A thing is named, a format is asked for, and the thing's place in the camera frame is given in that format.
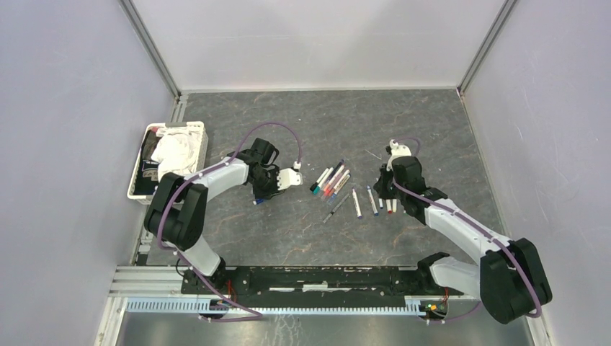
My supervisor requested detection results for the red cap pink marker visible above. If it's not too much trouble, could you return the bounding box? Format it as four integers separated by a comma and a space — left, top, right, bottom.
320, 159, 345, 199

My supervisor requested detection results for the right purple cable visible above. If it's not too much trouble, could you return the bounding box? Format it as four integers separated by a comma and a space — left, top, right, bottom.
390, 137, 543, 324

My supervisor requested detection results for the black cap white marker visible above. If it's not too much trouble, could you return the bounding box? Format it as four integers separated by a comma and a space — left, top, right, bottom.
310, 167, 329, 192

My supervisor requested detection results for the black gel pen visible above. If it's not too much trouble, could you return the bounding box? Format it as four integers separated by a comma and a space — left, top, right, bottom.
323, 193, 350, 223

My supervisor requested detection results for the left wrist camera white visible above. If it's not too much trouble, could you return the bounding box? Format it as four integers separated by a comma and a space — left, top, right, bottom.
277, 161, 303, 190

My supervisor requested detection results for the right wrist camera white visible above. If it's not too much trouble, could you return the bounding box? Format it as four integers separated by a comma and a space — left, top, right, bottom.
386, 139, 412, 171

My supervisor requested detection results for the white slotted cable duct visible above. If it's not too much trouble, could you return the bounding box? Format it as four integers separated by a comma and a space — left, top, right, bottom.
125, 298, 431, 316

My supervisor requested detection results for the white plastic basket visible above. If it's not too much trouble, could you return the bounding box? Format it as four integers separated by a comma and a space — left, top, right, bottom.
127, 121, 208, 205

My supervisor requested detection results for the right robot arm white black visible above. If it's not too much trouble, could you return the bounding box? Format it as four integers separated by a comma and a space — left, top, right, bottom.
373, 156, 553, 324

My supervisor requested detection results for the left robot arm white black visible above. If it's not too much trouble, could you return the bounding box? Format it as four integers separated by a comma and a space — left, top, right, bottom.
143, 138, 282, 294

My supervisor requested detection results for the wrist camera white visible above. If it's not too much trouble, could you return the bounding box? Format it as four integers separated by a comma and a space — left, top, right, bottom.
386, 139, 412, 171
277, 161, 303, 190

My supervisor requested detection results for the white crumpled cloth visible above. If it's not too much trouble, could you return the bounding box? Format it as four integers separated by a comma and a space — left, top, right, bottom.
151, 128, 202, 181

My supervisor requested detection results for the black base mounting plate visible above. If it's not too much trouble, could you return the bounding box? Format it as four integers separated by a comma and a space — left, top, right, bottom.
210, 266, 462, 309

